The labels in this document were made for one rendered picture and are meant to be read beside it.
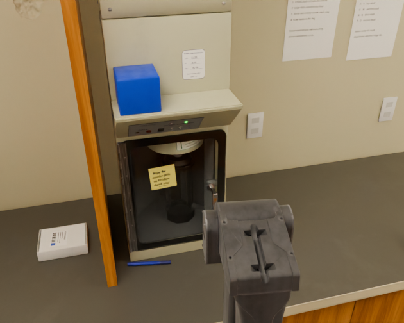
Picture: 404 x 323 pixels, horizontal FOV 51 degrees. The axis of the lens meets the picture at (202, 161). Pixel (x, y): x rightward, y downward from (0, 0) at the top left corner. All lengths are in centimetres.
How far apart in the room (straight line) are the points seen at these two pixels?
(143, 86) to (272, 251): 62
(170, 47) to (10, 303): 87
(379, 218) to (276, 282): 127
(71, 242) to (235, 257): 107
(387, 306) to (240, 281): 119
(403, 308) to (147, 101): 113
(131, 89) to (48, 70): 60
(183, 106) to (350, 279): 77
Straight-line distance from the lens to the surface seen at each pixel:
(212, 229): 51
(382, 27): 189
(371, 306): 157
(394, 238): 165
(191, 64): 112
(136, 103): 102
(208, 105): 107
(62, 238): 152
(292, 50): 171
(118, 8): 106
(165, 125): 109
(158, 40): 109
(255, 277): 46
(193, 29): 110
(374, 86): 198
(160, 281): 137
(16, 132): 165
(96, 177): 112
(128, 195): 126
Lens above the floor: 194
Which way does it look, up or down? 31 degrees down
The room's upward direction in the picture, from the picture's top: straight up
